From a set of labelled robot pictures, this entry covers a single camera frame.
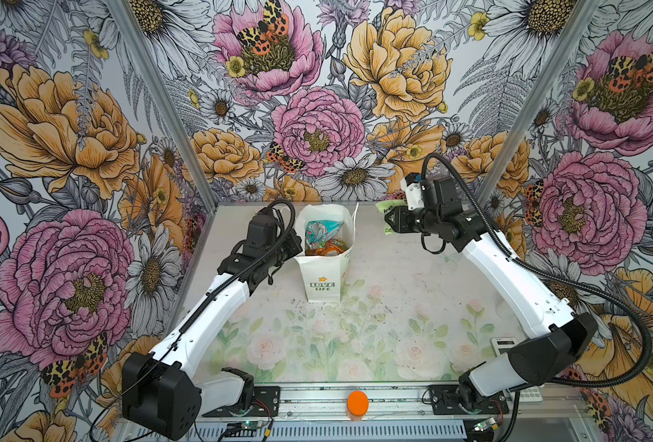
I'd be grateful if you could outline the white paper bag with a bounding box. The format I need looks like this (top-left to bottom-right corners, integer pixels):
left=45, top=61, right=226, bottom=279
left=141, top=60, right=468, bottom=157
left=296, top=204, right=358, bottom=303

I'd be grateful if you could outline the orange round button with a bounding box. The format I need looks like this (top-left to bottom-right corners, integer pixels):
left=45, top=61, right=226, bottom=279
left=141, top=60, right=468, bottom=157
left=347, top=390, right=370, bottom=420

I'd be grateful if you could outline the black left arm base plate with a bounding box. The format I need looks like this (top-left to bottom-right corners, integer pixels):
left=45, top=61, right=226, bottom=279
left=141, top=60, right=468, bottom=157
left=202, top=385, right=282, bottom=418

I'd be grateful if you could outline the teal snack packet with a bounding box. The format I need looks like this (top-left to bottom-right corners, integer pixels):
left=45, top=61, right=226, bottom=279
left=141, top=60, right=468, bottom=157
left=305, top=220, right=343, bottom=250

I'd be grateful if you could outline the white calculator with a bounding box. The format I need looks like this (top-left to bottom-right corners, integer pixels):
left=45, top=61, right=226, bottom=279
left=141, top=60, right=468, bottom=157
left=490, top=337, right=543, bottom=403

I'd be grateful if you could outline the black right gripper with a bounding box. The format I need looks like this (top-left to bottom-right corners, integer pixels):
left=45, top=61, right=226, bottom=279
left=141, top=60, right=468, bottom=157
left=384, top=204, right=443, bottom=234

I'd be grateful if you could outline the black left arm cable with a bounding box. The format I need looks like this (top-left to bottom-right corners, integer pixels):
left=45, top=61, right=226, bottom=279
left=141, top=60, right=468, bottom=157
left=88, top=198, right=298, bottom=442

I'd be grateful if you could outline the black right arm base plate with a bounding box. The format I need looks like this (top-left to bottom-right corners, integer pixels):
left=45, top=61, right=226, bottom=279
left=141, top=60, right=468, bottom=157
left=420, top=383, right=510, bottom=416

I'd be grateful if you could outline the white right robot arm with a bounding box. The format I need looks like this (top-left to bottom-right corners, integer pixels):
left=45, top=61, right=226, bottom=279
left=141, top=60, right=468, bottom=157
left=385, top=173, right=598, bottom=410

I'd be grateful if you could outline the black corrugated right cable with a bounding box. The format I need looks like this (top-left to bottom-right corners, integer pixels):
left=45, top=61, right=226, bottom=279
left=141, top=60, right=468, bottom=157
left=419, top=153, right=653, bottom=388

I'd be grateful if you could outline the light green Himalaya packet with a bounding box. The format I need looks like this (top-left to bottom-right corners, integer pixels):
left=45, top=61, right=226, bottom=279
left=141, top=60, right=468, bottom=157
left=376, top=200, right=408, bottom=235

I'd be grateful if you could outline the aluminium left corner post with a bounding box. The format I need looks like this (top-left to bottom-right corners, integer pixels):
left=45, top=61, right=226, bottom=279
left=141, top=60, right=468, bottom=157
left=108, top=1, right=218, bottom=215

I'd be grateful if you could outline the aluminium corner post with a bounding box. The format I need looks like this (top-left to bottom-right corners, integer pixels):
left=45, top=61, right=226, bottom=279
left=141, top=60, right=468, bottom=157
left=477, top=0, right=600, bottom=204
left=108, top=1, right=218, bottom=215

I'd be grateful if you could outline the orange snack packet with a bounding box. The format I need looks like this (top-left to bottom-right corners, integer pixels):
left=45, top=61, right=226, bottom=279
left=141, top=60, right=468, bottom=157
left=305, top=239, right=349, bottom=257

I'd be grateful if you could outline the aluminium right corner post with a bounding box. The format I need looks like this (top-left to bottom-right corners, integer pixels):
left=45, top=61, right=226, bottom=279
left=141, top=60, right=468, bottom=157
left=477, top=0, right=600, bottom=204

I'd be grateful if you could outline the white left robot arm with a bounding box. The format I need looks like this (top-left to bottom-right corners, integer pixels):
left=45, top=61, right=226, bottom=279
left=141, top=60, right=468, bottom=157
left=119, top=204, right=302, bottom=440

